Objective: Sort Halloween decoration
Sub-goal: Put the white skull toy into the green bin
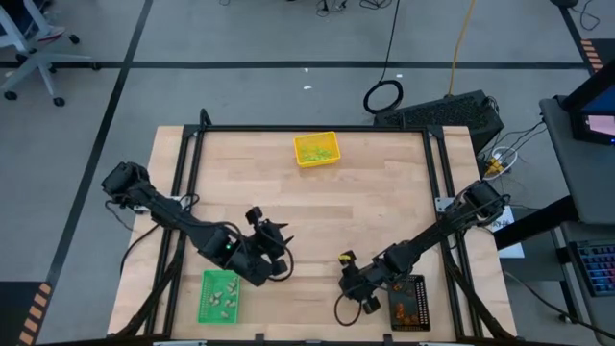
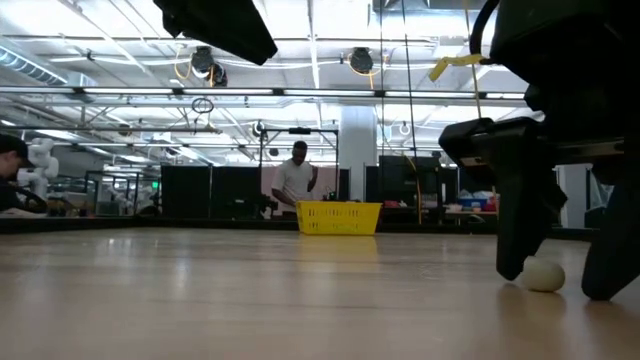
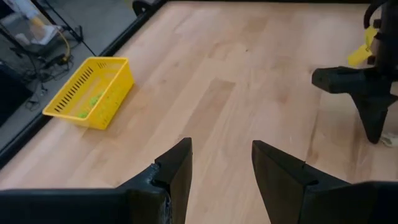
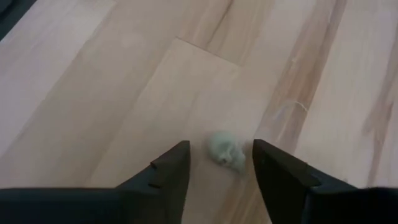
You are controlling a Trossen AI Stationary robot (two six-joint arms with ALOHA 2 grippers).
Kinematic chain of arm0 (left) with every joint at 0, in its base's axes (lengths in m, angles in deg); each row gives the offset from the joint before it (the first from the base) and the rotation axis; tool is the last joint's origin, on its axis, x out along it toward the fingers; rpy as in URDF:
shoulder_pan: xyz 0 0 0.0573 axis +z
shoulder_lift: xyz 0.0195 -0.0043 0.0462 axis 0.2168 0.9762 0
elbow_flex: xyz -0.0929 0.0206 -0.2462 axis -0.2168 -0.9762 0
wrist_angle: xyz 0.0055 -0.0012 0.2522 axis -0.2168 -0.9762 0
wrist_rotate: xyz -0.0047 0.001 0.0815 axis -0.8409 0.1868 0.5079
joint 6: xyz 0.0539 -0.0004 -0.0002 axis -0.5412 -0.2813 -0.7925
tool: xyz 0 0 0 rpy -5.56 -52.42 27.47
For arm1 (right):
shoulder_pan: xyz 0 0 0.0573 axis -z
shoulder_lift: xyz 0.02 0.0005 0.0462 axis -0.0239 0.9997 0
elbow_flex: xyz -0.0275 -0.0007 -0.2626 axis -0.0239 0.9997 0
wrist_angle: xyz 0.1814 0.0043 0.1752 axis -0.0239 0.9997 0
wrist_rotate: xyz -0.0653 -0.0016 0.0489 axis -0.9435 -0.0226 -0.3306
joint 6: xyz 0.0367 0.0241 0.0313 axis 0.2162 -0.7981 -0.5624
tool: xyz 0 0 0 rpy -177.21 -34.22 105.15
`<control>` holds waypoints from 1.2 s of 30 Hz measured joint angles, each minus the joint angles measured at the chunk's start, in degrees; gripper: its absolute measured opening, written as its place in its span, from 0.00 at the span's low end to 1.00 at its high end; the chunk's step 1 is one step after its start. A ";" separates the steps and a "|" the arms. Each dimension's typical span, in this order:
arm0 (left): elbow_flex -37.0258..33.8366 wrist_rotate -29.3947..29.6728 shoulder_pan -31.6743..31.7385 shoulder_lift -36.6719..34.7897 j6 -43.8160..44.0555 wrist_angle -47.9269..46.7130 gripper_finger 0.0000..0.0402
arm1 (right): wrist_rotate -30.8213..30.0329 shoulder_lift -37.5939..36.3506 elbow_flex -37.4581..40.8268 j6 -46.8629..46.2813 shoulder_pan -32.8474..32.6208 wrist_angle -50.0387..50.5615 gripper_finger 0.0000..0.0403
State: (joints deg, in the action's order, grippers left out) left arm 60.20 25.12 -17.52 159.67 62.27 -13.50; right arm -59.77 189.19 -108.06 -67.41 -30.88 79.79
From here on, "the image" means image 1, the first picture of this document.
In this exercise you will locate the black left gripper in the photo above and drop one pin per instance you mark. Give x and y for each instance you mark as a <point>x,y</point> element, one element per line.
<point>268,239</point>

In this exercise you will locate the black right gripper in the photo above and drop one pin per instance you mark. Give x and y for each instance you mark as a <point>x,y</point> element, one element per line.
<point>358,281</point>

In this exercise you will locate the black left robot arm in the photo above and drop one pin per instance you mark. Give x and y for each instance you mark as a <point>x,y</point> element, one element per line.
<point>168,214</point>

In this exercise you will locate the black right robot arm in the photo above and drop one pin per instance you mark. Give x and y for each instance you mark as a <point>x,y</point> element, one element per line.
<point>432,230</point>

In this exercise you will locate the small yellow tag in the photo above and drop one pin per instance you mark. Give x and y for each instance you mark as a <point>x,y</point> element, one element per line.
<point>346,258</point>

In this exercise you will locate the black plastic basket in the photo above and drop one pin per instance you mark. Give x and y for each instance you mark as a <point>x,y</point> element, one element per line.
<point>420,324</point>

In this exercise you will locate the yellow plastic basket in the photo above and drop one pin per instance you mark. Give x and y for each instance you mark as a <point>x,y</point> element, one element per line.
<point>300,141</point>

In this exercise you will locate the green plastic basket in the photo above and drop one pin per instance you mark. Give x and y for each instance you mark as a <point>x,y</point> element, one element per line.
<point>206,317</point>

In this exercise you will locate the white paper sheet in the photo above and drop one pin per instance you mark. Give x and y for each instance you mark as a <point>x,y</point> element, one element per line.
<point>509,240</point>

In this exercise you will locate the yellow power plug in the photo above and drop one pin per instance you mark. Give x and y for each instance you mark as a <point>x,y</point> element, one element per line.
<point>494,167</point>

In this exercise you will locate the black computer case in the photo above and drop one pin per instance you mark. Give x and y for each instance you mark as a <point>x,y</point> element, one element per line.
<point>439,115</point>

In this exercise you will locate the grey desk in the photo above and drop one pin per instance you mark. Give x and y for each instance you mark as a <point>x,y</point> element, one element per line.
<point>576,182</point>

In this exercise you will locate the backlit keyboard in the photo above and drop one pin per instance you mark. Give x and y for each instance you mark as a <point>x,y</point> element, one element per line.
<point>598,269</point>

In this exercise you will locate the black orange striped mat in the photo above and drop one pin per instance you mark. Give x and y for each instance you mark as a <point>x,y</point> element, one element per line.
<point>596,53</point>
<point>29,312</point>

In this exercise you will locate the black computer monitor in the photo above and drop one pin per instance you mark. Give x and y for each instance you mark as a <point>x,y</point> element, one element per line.
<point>596,115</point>

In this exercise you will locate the person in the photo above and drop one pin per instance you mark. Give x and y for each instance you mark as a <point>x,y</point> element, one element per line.
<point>48,34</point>

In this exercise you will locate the office chair with grey base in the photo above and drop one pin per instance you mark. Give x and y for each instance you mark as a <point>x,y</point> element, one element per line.
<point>29,57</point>

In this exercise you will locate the black metal table frame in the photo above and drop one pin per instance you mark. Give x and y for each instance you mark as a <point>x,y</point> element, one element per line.
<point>312,129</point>

